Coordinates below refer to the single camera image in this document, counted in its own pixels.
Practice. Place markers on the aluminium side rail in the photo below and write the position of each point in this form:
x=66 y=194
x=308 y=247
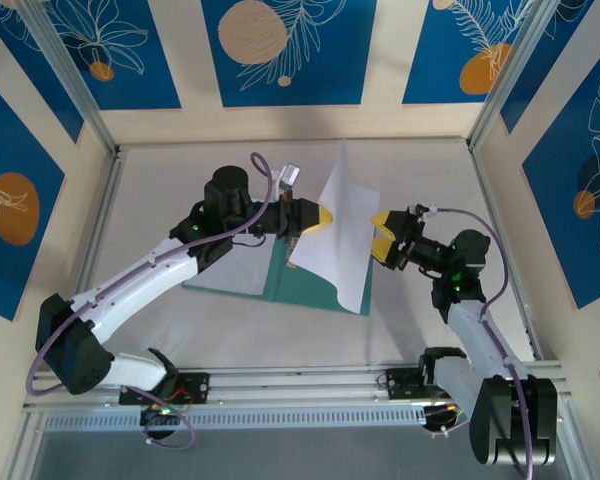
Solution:
x=98 y=225

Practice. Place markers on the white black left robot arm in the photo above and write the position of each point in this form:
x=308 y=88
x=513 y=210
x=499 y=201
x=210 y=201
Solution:
x=140 y=277

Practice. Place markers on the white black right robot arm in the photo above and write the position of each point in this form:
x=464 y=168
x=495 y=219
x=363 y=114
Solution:
x=480 y=340

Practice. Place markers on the aluminium table edge rail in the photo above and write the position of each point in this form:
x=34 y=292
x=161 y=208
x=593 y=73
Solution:
x=300 y=387

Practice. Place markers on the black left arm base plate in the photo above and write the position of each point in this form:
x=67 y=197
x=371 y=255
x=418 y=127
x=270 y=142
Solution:
x=195 y=387

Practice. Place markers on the aluminium frame post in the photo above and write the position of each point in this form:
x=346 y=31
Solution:
x=528 y=75
x=72 y=75

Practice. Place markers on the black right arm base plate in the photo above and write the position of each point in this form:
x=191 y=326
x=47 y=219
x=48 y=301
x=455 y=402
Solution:
x=400 y=385

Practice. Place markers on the black connector board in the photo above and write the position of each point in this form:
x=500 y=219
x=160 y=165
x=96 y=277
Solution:
x=440 y=417
x=160 y=417

